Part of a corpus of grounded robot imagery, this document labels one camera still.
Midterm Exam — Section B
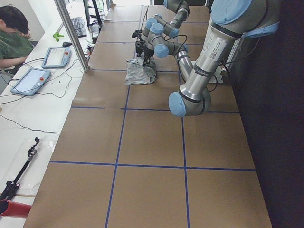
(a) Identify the person in green shirt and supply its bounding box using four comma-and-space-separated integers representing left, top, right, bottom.
0, 5, 34, 69

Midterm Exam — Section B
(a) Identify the far teach pendant tablet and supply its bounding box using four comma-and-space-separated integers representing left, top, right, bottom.
41, 47, 71, 69

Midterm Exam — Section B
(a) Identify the red cylinder tube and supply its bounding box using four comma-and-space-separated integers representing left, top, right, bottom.
0, 199, 31, 219

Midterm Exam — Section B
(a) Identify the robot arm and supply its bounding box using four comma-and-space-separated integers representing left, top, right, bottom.
142, 0, 281, 117
132, 0, 190, 65

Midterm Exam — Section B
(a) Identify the aluminium frame post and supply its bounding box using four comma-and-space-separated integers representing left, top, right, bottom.
54, 0, 90, 72

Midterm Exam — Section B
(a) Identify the near teach pendant tablet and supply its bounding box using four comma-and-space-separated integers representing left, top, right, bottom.
10, 68, 51, 96

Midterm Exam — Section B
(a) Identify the navy white striped polo shirt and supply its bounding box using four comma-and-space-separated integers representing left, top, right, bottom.
125, 57, 157, 85

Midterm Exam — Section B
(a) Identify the teach pendant tablet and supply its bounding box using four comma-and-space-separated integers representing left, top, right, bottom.
41, 47, 71, 69
10, 68, 51, 96

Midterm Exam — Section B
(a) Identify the black keyboard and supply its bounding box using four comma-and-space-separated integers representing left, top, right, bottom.
71, 17, 87, 38

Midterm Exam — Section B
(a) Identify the green plastic clamp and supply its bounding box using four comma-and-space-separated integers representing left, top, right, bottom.
53, 32, 64, 42

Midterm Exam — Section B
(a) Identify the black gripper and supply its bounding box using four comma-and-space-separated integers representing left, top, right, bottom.
136, 46, 144, 61
142, 47, 154, 66

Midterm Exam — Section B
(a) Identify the black computer mouse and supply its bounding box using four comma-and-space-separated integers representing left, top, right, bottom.
62, 42, 72, 47

